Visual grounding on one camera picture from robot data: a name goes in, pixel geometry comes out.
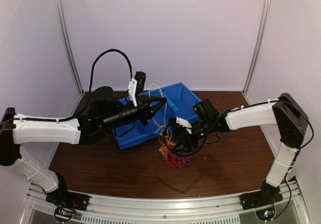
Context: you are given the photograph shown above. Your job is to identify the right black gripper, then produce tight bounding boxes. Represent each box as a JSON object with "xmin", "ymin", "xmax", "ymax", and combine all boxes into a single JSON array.
[{"xmin": 173, "ymin": 118, "xmax": 213, "ymax": 152}]

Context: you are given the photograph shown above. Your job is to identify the red blue cables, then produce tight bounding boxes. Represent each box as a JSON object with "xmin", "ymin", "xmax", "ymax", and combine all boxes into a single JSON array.
[{"xmin": 158, "ymin": 131, "xmax": 193, "ymax": 171}]

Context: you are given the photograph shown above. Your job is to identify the yellow cable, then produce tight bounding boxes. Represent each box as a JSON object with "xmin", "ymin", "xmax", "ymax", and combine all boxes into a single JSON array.
[{"xmin": 148, "ymin": 83, "xmax": 174, "ymax": 139}]

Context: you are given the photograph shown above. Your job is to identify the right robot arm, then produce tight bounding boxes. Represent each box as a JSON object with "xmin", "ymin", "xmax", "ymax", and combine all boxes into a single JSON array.
[{"xmin": 163, "ymin": 93, "xmax": 310, "ymax": 205}]

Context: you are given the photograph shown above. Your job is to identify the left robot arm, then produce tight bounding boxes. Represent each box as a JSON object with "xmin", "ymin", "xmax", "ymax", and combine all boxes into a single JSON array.
[{"xmin": 1, "ymin": 86, "xmax": 167, "ymax": 206}]

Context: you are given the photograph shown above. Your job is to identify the blue three-compartment bin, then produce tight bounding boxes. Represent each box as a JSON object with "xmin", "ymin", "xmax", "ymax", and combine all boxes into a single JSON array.
[{"xmin": 115, "ymin": 82, "xmax": 201, "ymax": 150}]

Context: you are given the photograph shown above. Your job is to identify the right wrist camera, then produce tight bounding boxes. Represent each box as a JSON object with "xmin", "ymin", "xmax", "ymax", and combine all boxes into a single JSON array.
[{"xmin": 169, "ymin": 117, "xmax": 192, "ymax": 134}]

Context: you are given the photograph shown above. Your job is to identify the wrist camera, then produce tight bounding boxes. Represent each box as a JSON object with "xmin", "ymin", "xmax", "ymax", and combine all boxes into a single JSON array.
[
  {"xmin": 169, "ymin": 117, "xmax": 192, "ymax": 134},
  {"xmin": 128, "ymin": 71, "xmax": 146, "ymax": 107}
]

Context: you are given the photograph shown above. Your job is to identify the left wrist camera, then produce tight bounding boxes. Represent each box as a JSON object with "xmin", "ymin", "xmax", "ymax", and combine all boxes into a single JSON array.
[{"xmin": 128, "ymin": 71, "xmax": 146, "ymax": 107}]

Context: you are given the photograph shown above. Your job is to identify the aluminium front rail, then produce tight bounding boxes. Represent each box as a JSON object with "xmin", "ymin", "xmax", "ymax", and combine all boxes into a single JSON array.
[{"xmin": 18, "ymin": 181, "xmax": 312, "ymax": 223}]

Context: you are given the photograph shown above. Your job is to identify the right black sleeved cable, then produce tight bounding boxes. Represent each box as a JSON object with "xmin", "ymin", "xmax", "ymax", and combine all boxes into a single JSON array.
[{"xmin": 185, "ymin": 110, "xmax": 229, "ymax": 157}]

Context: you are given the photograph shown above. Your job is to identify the black sleeved cable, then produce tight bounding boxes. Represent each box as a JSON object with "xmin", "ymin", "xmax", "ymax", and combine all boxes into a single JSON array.
[
  {"xmin": 85, "ymin": 48, "xmax": 133, "ymax": 114},
  {"xmin": 185, "ymin": 110, "xmax": 229, "ymax": 157}
]

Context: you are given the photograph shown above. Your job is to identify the left black sleeved cable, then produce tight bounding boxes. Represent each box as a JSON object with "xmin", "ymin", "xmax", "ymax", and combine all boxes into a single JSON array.
[{"xmin": 85, "ymin": 48, "xmax": 133, "ymax": 114}]

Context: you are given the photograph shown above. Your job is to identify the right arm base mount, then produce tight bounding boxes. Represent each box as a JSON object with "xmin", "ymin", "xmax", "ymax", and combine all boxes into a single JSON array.
[{"xmin": 240, "ymin": 190, "xmax": 283, "ymax": 222}]

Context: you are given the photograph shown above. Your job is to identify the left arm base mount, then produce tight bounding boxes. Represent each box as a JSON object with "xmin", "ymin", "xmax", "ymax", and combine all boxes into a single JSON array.
[{"xmin": 46, "ymin": 192, "xmax": 90, "ymax": 223}]

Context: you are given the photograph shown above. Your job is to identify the left aluminium frame post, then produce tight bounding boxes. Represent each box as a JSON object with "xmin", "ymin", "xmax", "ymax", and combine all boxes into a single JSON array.
[{"xmin": 55, "ymin": 0, "xmax": 84, "ymax": 95}]

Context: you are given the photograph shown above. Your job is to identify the aluminium frame post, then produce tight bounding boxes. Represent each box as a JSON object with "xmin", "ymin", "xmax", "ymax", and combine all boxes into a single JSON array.
[
  {"xmin": 242, "ymin": 0, "xmax": 272, "ymax": 95},
  {"xmin": 55, "ymin": 0, "xmax": 84, "ymax": 95}
]

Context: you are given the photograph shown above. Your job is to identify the right aluminium frame post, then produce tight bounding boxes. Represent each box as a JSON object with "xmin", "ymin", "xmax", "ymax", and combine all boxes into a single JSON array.
[{"xmin": 242, "ymin": 0, "xmax": 272, "ymax": 95}]

